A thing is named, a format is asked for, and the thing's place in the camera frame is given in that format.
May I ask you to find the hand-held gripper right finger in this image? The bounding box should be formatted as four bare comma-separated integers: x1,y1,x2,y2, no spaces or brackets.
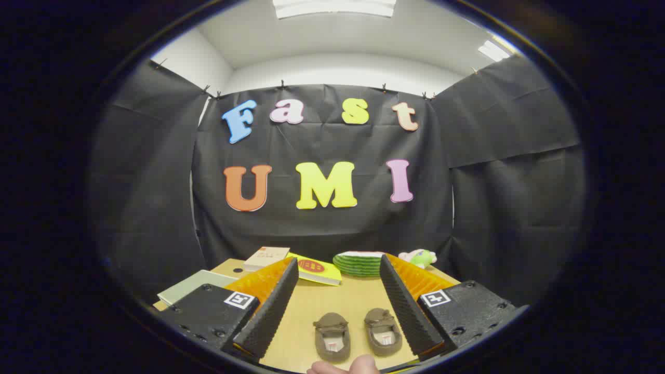
379,253,529,363

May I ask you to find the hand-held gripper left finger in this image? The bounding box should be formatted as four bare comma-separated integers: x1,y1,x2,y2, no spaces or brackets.
165,257,300,364

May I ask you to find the brown fleece shoe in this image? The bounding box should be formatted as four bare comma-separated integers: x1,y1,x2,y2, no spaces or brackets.
313,312,351,363
364,308,403,357

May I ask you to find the pale green storage box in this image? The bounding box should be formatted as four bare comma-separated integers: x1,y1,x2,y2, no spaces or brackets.
157,270,240,307

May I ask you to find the beige book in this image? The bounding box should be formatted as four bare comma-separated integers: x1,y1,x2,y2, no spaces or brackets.
243,246,290,272

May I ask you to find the pink and green plush toy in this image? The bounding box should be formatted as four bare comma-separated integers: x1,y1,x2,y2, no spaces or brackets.
398,249,437,270

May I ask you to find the yellow book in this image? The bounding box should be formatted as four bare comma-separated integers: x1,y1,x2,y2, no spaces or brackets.
286,253,342,287

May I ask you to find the watermelon slice plush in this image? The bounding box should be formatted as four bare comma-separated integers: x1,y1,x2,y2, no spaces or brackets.
332,251,388,277

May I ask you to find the black backdrop cloth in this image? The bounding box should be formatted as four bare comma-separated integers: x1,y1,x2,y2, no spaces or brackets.
88,55,588,307

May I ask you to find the ceiling light panel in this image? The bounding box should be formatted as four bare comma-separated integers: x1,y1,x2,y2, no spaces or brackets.
478,39,512,62
273,0,397,20

